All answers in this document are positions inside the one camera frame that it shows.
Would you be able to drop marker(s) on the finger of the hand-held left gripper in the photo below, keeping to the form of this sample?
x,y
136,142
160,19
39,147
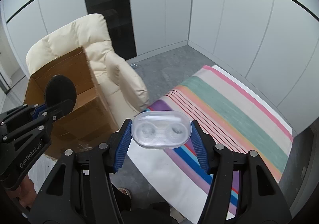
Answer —
x,y
57,109
38,111

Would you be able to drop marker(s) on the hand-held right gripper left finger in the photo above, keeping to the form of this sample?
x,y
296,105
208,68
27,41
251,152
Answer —
x,y
122,146

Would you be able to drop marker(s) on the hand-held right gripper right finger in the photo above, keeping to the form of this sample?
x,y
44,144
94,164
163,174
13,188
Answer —
x,y
200,146

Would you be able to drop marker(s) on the black round compact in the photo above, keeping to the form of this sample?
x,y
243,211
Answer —
x,y
59,92

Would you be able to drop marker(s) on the brown cardboard box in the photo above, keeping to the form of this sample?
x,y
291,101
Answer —
x,y
82,119

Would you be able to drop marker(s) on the translucent plastic lens case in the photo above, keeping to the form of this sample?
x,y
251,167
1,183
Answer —
x,y
159,129

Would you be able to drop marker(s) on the person's left hand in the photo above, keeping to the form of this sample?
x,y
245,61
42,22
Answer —
x,y
25,194

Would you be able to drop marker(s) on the striped multicolour cloth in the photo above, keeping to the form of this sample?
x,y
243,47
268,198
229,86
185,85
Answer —
x,y
224,114

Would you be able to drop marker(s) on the person's foot in beige slipper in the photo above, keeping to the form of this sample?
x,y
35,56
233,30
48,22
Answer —
x,y
124,192

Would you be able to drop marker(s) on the person's black pants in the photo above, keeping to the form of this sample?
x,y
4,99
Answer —
x,y
154,214

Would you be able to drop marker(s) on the cream padded armchair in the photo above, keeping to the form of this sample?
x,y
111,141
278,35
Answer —
x,y
99,44

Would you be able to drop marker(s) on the small clear plastic piece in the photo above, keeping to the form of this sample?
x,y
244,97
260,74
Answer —
x,y
134,65

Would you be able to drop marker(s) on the black glass cabinet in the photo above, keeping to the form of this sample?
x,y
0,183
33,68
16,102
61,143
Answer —
x,y
107,15

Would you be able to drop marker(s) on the wall outlet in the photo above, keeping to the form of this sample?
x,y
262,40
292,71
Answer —
x,y
304,173

